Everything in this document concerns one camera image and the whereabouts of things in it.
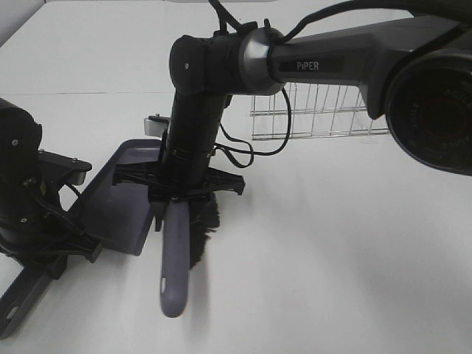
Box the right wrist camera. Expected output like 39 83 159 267
144 114 170 138

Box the metal wire rack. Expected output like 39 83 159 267
250 83 389 141

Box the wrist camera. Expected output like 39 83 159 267
68 170 88 186
144 114 170 138

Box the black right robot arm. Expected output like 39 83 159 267
113 1 471 226

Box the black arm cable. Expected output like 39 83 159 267
206 0 296 169
36 182 97 255

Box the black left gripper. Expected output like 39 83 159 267
22 149 103 280

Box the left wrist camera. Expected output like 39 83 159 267
68 170 88 186

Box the purple plastic dustpan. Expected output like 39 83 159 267
1 139 161 339

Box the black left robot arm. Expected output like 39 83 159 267
1 100 102 279

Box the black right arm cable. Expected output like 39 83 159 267
206 0 296 169

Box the purple hand brush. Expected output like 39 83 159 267
160 193 221 318

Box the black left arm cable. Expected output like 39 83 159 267
36 182 97 255

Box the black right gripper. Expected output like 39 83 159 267
112 162 245 232

